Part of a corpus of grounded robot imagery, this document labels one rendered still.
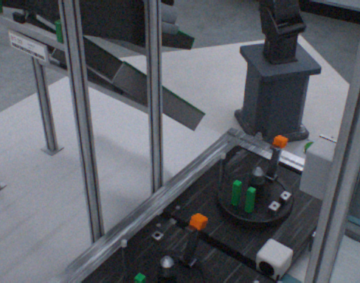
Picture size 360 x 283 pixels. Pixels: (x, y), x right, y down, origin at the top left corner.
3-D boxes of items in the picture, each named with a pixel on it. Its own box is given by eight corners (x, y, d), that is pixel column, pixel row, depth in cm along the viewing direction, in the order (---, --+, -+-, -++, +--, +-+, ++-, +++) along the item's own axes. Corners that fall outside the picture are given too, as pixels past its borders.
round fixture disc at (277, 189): (242, 166, 107) (243, 158, 106) (305, 197, 100) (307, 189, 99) (201, 205, 98) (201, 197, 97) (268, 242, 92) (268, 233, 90)
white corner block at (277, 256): (267, 253, 92) (270, 236, 90) (291, 265, 90) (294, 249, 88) (253, 270, 89) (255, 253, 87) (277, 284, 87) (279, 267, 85)
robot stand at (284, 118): (285, 106, 144) (295, 38, 132) (309, 138, 133) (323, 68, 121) (233, 114, 141) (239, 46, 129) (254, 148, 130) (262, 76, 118)
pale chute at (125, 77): (154, 105, 121) (164, 88, 121) (194, 131, 114) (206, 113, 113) (68, 55, 98) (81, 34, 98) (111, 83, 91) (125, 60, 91)
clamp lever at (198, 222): (186, 253, 86) (198, 211, 84) (196, 259, 85) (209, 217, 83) (173, 261, 83) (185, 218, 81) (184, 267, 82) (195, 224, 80)
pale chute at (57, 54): (105, 83, 128) (115, 67, 128) (140, 107, 121) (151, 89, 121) (15, 32, 106) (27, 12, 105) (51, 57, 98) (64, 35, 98)
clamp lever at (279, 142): (268, 171, 102) (279, 134, 99) (277, 175, 101) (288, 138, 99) (259, 175, 99) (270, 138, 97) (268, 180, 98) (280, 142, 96)
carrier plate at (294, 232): (234, 152, 114) (234, 144, 113) (340, 201, 102) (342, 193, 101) (162, 217, 99) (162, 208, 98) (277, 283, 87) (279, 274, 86)
